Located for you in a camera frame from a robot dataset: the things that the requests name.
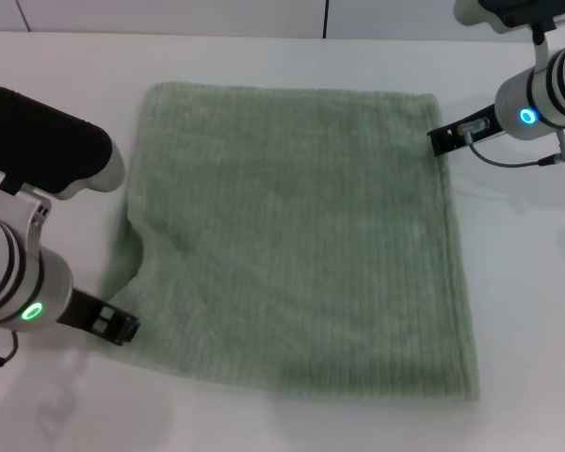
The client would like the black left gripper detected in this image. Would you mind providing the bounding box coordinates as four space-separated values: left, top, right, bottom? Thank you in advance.
56 287 140 347

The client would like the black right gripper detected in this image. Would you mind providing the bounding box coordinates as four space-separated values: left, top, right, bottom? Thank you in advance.
427 104 505 157

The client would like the green terry towel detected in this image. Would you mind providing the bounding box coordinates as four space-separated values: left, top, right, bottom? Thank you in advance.
91 82 482 404

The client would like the grey right gripper cable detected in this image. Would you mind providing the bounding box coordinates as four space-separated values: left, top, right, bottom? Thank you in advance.
461 127 565 169

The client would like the silver right camera bracket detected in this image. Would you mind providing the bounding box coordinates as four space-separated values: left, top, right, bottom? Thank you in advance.
530 15 565 73

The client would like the silver camera bracket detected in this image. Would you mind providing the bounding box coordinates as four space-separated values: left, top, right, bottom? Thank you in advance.
0 185 54 251
530 15 565 73

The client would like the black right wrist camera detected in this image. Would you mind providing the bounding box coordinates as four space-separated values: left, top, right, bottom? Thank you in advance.
453 0 565 35

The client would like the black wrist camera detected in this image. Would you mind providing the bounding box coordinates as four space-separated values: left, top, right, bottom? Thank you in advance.
0 86 126 202
453 0 565 35

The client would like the silver left camera bracket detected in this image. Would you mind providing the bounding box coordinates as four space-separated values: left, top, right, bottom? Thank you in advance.
0 185 54 251

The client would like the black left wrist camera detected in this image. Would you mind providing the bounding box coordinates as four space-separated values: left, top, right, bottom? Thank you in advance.
0 86 126 202

